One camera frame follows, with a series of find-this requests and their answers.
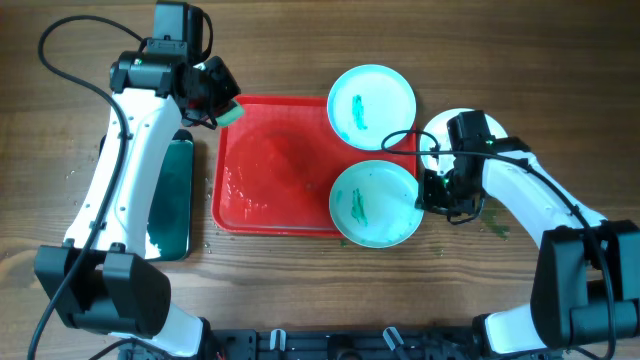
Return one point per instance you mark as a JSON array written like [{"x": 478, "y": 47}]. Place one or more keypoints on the light blue plate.
[
  {"x": 373, "y": 204},
  {"x": 369, "y": 105}
]

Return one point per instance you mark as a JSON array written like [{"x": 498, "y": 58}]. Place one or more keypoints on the red plastic tray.
[{"x": 276, "y": 166}]

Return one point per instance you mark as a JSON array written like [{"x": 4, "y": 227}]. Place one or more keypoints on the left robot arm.
[{"x": 99, "y": 279}]

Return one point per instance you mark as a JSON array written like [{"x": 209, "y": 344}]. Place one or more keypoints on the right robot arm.
[{"x": 586, "y": 283}]

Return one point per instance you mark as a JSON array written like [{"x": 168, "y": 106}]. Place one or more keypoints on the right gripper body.
[{"x": 449, "y": 196}]

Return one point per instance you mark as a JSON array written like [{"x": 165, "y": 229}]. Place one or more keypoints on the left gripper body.
[{"x": 211, "y": 89}]

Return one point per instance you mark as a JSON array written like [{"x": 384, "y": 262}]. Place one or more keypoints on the green yellow sponge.
[{"x": 228, "y": 114}]

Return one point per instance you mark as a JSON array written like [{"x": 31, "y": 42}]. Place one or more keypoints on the white plate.
[{"x": 437, "y": 127}]

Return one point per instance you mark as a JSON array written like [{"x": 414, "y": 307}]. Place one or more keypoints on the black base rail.
[{"x": 390, "y": 343}]

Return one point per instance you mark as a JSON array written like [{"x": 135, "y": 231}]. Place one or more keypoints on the black water tray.
[{"x": 168, "y": 235}]

